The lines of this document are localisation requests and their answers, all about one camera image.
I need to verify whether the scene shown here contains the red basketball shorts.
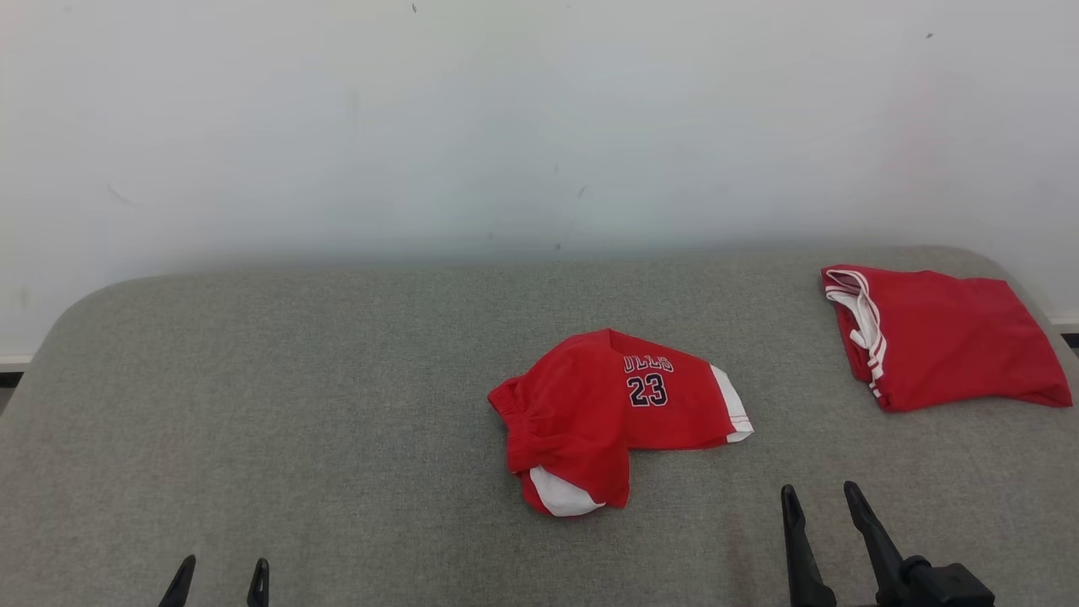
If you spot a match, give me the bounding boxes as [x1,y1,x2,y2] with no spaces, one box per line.
[487,329,754,518]

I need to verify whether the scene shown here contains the red basketball jersey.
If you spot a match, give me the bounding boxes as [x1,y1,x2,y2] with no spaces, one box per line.
[821,264,1074,413]

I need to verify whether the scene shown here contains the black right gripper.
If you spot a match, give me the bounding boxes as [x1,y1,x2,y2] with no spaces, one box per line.
[781,481,932,607]

